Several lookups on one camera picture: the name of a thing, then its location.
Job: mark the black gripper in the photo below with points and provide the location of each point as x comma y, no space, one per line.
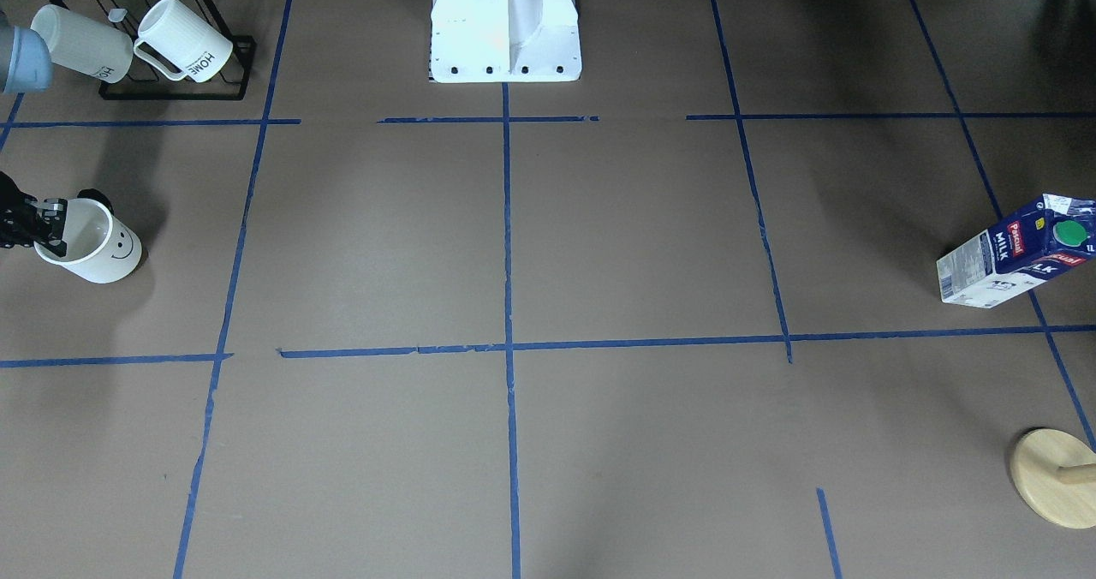
17,219

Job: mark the white smiley face mug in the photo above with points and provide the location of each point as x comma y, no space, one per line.
98,246

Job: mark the blue milk carton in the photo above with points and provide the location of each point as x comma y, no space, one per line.
1042,240

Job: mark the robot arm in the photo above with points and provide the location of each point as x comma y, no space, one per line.
26,65

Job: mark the white ribbed HOME mug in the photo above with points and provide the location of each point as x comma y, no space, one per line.
180,44

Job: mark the wooden mug tree stand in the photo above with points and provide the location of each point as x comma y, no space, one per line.
1054,473

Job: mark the black wire mug rack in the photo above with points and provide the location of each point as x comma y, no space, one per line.
142,82

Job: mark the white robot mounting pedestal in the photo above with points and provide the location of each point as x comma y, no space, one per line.
504,41

